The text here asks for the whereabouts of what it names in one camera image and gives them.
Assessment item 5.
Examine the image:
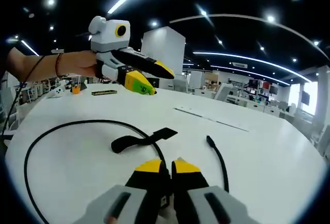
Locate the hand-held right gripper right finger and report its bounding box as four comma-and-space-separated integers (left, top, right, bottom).
171, 157, 258, 224

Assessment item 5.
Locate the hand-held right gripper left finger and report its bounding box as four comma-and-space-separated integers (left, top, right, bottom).
74, 158, 172, 224

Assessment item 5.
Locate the black charging cable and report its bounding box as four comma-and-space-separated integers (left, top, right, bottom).
23, 119, 230, 224

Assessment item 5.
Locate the black Velcro strap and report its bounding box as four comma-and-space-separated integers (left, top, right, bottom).
111, 127, 178, 154

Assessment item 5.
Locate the person's left hand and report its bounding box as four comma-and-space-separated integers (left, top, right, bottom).
61, 50, 103, 77

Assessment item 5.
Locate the dark flat phone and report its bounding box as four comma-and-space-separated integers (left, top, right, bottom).
91, 89, 117, 96

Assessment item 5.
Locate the white square pillar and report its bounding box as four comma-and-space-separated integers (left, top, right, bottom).
141, 26, 186, 90

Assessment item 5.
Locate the orange pen cup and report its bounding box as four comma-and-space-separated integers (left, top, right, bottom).
71, 76, 81, 95

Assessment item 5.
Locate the small white device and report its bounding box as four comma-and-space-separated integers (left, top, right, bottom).
47, 86, 65, 98

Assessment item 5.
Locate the row of white desks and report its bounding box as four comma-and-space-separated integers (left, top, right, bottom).
232, 97, 284, 118

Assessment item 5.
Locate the linear ceiling light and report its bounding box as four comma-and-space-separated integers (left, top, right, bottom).
192, 51, 312, 83
210, 65, 291, 86

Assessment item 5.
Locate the storage shelf with boxes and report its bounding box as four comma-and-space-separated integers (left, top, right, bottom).
247, 78, 279, 98

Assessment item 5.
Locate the red wrist bracelet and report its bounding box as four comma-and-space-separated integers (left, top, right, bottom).
55, 53, 64, 78

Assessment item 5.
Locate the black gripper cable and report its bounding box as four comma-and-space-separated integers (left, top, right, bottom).
2, 30, 91, 135

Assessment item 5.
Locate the curved ceiling light rail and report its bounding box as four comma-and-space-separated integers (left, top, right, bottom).
169, 13, 330, 62

